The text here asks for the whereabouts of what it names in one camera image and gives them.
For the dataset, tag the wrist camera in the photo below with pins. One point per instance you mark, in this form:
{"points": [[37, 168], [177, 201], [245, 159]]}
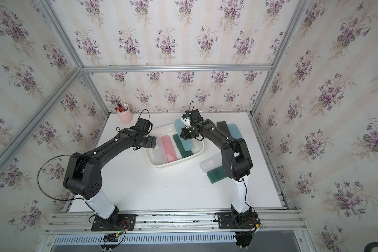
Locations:
{"points": [[143, 126], [186, 120]]}

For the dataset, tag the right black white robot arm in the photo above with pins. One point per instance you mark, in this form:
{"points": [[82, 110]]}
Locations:
{"points": [[236, 159]]}

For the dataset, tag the light teal pencil case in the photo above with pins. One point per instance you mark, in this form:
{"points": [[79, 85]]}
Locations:
{"points": [[187, 144], [234, 131]]}

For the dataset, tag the dark green pencil case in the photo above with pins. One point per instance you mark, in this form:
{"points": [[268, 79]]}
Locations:
{"points": [[180, 147], [216, 174]]}

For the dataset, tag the aluminium front rail frame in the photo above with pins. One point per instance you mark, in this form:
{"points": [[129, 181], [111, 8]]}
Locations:
{"points": [[170, 227]]}

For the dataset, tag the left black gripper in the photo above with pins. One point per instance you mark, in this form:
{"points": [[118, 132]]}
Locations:
{"points": [[151, 143]]}

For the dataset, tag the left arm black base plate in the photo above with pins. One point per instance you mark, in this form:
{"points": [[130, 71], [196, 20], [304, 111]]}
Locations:
{"points": [[120, 223]]}

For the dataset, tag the clear pencil case front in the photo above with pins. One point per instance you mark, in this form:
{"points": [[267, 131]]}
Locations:
{"points": [[211, 163]]}

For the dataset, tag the black pencil case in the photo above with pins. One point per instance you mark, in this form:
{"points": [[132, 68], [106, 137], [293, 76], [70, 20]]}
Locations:
{"points": [[223, 129]]}

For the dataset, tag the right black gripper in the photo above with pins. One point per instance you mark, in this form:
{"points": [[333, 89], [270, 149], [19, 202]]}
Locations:
{"points": [[184, 135]]}

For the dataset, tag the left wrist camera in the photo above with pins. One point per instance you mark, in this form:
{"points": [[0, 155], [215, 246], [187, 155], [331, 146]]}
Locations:
{"points": [[143, 126]]}

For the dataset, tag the pink pencil case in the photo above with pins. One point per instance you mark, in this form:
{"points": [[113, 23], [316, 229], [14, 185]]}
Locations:
{"points": [[169, 149]]}

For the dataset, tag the white plastic storage box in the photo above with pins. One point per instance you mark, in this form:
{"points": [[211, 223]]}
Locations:
{"points": [[198, 146]]}

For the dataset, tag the dark green pencil case front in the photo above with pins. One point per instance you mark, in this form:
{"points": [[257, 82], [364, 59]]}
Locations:
{"points": [[216, 174]]}

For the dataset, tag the pens in cup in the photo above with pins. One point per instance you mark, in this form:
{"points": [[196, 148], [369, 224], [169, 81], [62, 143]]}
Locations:
{"points": [[121, 107]]}

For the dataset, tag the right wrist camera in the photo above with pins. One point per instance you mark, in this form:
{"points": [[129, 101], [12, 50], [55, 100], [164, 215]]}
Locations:
{"points": [[186, 120]]}

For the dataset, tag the pink pen holder cup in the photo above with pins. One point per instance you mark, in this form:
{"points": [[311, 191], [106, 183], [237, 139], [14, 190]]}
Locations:
{"points": [[125, 116]]}

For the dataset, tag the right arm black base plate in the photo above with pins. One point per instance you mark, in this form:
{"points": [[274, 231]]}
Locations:
{"points": [[244, 221]]}

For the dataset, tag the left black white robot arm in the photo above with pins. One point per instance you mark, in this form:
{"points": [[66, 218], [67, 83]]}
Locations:
{"points": [[83, 174]]}

